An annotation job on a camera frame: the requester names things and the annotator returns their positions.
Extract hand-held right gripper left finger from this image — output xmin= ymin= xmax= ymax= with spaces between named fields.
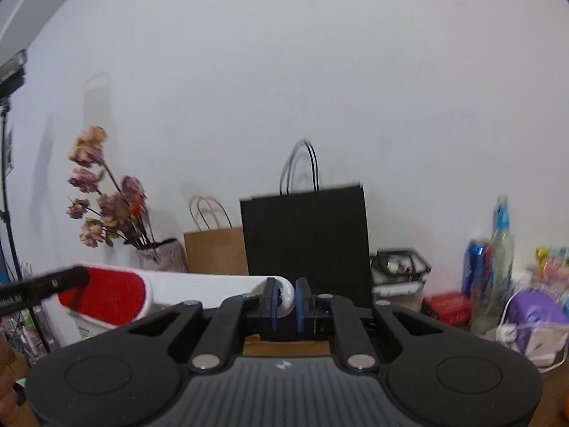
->
xmin=127 ymin=277 xmax=280 ymax=372

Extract white labelled container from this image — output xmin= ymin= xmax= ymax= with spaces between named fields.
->
xmin=69 ymin=309 xmax=121 ymax=343

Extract purple packet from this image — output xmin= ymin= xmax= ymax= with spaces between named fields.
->
xmin=507 ymin=288 xmax=569 ymax=357

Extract pink ceramic vase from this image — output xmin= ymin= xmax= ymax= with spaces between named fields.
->
xmin=135 ymin=238 xmax=190 ymax=273

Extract wall poster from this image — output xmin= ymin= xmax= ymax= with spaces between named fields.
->
xmin=4 ymin=125 xmax=15 ymax=176

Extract clear drinking glass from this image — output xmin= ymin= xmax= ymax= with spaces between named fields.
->
xmin=470 ymin=302 xmax=501 ymax=335

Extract dried pink roses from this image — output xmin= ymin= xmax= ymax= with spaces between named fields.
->
xmin=67 ymin=125 xmax=149 ymax=250

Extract black studio light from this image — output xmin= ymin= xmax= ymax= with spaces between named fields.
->
xmin=0 ymin=50 xmax=28 ymax=99

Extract red white lint brush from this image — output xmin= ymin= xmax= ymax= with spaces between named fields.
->
xmin=58 ymin=264 xmax=296 ymax=325

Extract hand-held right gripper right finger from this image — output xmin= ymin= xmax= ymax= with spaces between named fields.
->
xmin=294 ymin=277 xmax=445 ymax=372

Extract colourful snack packet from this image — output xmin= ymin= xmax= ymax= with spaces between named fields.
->
xmin=536 ymin=244 xmax=569 ymax=294

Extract clear food container black lid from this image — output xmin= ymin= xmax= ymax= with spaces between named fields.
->
xmin=370 ymin=249 xmax=433 ymax=312

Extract brown paper bag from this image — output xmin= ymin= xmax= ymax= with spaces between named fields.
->
xmin=184 ymin=196 xmax=250 ymax=276

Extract black paper bag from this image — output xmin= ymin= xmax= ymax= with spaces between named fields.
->
xmin=240 ymin=139 xmax=372 ymax=309

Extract blue drink can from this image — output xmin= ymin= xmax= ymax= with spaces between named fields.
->
xmin=462 ymin=239 xmax=494 ymax=299

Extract small red box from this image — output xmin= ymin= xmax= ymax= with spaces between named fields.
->
xmin=422 ymin=292 xmax=473 ymax=327

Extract clear glass bottle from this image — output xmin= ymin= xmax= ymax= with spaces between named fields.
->
xmin=486 ymin=196 xmax=515 ymax=321

